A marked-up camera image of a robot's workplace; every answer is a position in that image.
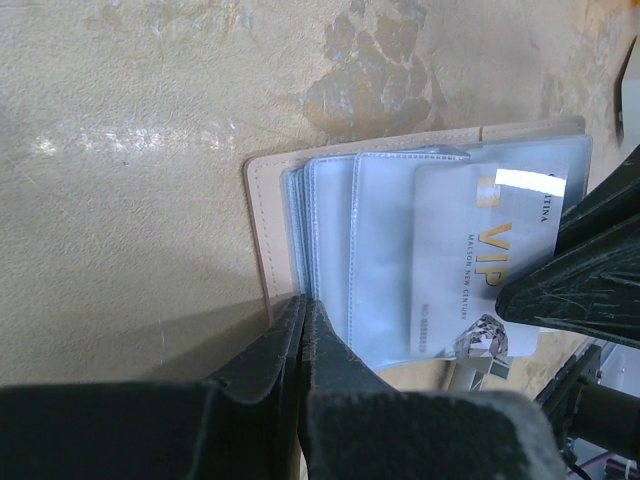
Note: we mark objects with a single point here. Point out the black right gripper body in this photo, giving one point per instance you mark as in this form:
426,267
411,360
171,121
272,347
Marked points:
579,406

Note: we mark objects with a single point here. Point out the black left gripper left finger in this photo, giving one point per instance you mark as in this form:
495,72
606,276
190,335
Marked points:
239,422

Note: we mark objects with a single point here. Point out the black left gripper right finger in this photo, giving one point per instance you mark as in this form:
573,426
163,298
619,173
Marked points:
356,426

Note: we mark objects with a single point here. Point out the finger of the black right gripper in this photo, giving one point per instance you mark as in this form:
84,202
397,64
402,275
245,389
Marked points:
591,285

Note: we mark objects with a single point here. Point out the silver VIP card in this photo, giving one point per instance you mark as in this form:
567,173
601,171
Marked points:
476,227

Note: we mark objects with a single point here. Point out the beige card holder wallet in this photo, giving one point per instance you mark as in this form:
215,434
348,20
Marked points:
336,223

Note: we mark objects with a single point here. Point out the white grey metronome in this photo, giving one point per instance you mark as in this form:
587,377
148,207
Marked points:
627,100

